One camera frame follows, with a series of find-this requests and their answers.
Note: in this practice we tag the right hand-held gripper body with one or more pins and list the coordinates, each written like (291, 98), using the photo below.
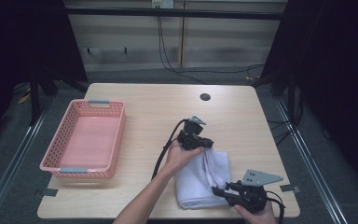
(251, 197)

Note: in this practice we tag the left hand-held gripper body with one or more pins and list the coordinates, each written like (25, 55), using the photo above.
(189, 140)

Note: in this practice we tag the white printed cloth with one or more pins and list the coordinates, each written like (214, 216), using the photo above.
(195, 183)

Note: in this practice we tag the pink plastic basket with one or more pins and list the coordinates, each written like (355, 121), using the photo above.
(90, 140)

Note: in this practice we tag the person's left hand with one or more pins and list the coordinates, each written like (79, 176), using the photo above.
(180, 158)

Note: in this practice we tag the person's right hand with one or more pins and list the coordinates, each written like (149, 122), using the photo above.
(261, 217)

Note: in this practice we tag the grey tape piece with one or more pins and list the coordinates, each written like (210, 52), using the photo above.
(290, 188)

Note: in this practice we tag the black metal stand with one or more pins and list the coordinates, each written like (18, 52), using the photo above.
(290, 93)
(34, 99)

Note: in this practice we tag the black horizontal bar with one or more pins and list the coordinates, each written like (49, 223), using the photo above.
(199, 13)

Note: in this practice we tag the dark tape piece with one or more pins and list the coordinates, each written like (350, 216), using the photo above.
(50, 192)

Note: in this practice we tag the yellow object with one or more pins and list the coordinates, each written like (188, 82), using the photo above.
(24, 99)

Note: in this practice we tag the white wall socket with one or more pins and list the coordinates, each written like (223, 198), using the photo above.
(163, 3)

